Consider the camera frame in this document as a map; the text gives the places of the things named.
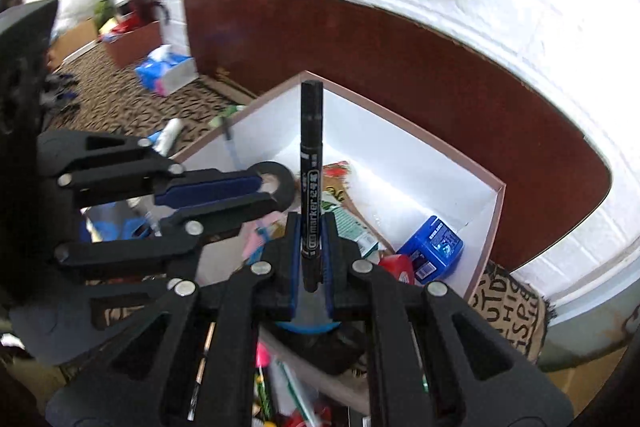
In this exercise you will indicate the brown snack packet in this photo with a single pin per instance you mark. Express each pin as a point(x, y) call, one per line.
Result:
point(337, 177)

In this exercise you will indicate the pink cap highlighter pen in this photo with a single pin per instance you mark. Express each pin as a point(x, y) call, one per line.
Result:
point(261, 354)

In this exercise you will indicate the black tape roll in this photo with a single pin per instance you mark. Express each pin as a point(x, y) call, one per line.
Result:
point(287, 187)

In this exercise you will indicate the black marker pen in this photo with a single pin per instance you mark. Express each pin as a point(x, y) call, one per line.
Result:
point(311, 157)

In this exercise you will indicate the small blue box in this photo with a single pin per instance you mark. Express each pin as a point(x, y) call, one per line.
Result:
point(430, 247)

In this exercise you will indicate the blue tissue box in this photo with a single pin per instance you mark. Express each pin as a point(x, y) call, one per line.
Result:
point(167, 74)

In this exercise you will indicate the green bottle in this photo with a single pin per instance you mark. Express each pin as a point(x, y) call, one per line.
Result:
point(222, 119)

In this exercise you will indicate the red plastic item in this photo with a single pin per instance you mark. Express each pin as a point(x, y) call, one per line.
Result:
point(400, 268)

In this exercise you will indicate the letter patterned rug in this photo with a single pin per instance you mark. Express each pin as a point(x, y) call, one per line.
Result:
point(125, 107)

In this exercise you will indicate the white cardboard box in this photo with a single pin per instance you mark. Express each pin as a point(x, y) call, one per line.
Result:
point(400, 147)

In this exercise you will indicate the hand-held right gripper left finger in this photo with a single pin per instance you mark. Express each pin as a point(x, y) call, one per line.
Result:
point(292, 257)

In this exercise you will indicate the blue shaft screwdriver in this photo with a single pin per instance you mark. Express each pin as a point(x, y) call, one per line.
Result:
point(231, 147)

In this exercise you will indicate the dark brown wooden board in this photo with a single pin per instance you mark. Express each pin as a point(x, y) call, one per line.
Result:
point(400, 57)

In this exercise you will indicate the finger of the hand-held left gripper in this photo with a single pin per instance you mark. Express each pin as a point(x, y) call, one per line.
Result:
point(210, 189)
point(215, 219)

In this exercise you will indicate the green white tube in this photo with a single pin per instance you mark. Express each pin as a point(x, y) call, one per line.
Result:
point(350, 224)

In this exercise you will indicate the brown cardboard box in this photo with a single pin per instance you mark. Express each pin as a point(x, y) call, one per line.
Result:
point(135, 47)

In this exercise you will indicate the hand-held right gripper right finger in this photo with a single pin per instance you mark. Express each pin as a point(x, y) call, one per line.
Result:
point(328, 257)

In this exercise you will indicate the silver pen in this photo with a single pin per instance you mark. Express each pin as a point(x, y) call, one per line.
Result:
point(201, 367)

